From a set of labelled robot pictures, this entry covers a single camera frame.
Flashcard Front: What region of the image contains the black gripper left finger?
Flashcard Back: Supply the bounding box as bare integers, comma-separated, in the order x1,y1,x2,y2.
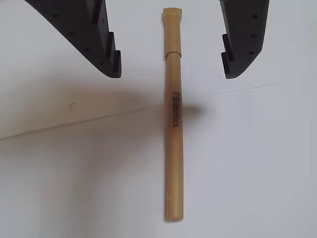
24,0,122,79

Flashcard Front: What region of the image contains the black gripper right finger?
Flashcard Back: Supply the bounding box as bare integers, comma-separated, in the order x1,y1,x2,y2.
219,0,269,80

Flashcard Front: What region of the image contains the wooden pen with print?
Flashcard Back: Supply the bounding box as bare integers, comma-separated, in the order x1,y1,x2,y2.
162,7,184,223

